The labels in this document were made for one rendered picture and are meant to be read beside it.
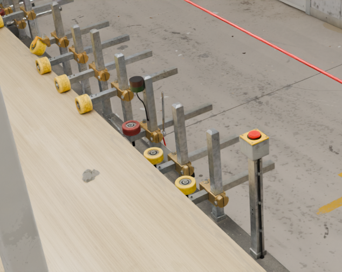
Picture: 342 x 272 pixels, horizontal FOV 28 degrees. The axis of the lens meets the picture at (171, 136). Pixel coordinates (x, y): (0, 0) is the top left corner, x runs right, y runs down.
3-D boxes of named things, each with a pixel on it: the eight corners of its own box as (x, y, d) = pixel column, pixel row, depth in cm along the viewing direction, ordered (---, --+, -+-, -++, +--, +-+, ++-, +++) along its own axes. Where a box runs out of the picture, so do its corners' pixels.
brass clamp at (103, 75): (100, 69, 341) (98, 60, 338) (111, 79, 331) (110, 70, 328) (88, 73, 338) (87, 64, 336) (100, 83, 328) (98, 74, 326)
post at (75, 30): (91, 104, 369) (76, 22, 343) (94, 107, 366) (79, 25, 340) (85, 106, 367) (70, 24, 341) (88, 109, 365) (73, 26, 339)
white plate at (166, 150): (151, 148, 316) (149, 130, 310) (180, 175, 296) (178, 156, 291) (150, 149, 316) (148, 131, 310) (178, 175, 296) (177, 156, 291)
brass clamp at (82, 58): (79, 53, 360) (77, 44, 357) (90, 61, 349) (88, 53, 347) (68, 56, 357) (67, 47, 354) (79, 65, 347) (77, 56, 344)
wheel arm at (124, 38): (127, 38, 367) (126, 32, 365) (130, 40, 364) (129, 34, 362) (41, 66, 348) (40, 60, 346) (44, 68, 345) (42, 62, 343)
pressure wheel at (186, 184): (179, 197, 268) (176, 174, 261) (199, 198, 266) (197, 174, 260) (175, 210, 261) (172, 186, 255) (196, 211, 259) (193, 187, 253)
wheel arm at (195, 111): (209, 108, 318) (208, 100, 316) (212, 111, 315) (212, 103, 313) (127, 140, 301) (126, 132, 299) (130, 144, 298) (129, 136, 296)
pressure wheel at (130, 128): (137, 138, 306) (134, 116, 300) (145, 146, 300) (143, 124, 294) (122, 144, 303) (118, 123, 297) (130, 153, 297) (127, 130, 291)
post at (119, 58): (133, 140, 330) (120, 51, 304) (136, 143, 327) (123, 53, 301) (127, 142, 328) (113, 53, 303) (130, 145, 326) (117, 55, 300)
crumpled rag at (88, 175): (87, 168, 272) (86, 163, 271) (102, 171, 269) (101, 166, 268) (75, 181, 266) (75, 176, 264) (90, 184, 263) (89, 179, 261)
